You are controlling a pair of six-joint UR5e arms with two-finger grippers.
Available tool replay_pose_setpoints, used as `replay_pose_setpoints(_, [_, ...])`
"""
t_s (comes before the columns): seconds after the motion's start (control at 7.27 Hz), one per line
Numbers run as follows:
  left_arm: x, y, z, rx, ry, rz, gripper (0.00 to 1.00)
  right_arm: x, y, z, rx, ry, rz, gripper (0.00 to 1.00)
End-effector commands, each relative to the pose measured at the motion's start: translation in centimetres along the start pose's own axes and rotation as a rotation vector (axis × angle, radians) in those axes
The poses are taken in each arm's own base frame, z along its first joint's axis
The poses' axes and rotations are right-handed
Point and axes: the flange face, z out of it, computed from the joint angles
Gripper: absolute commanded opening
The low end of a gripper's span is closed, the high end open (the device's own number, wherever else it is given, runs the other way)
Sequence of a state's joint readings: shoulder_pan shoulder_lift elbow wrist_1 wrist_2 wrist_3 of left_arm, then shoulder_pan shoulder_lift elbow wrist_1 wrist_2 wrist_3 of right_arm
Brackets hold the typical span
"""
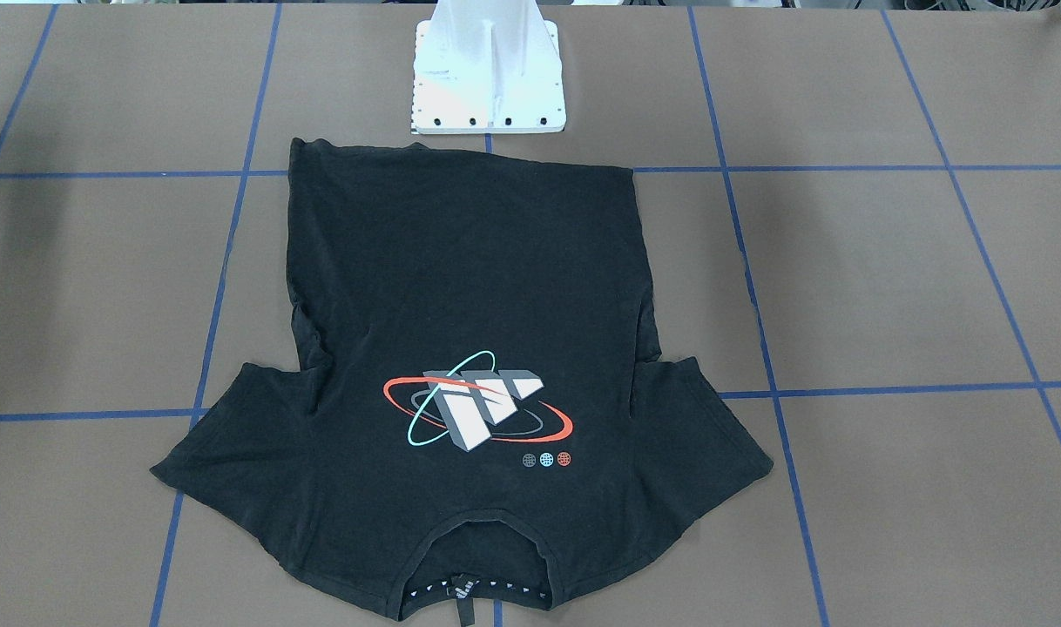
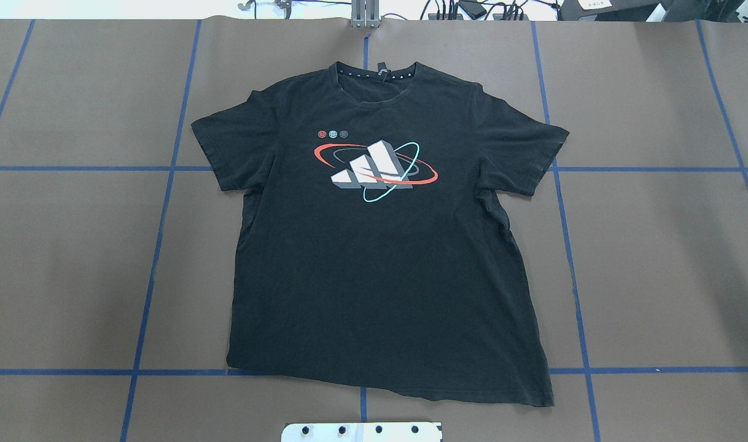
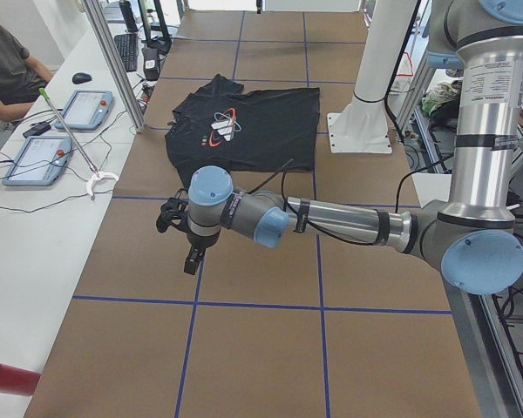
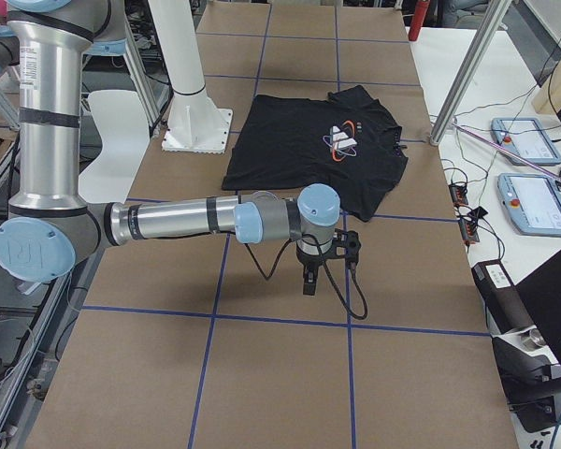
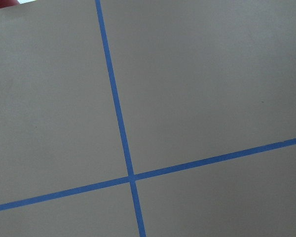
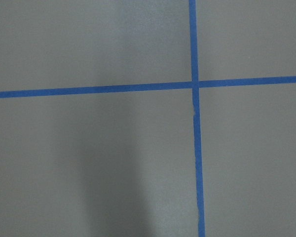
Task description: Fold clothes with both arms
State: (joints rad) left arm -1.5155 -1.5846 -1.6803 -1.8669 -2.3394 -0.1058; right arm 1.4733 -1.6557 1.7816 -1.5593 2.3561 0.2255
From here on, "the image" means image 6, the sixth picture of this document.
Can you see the blue tape line crosswise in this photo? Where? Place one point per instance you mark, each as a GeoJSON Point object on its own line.
{"type": "Point", "coordinates": [146, 87]}

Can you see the blue tape line lengthwise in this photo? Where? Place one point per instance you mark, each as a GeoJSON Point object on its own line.
{"type": "Point", "coordinates": [196, 116]}

